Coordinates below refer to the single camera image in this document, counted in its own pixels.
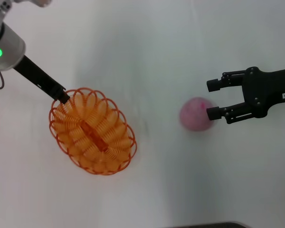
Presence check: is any pink peach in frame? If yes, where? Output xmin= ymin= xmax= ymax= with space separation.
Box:
xmin=179 ymin=96 xmax=216 ymax=132

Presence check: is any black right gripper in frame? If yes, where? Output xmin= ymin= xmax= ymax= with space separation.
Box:
xmin=206 ymin=66 xmax=285 ymax=125

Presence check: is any dark rounded robot base edge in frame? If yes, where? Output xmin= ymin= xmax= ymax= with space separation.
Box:
xmin=167 ymin=221 xmax=247 ymax=228

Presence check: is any orange plastic wire basket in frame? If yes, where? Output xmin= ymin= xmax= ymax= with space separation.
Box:
xmin=49 ymin=87 xmax=137 ymax=176

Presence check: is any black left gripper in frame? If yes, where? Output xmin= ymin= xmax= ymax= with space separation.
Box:
xmin=13 ymin=55 xmax=71 ymax=105

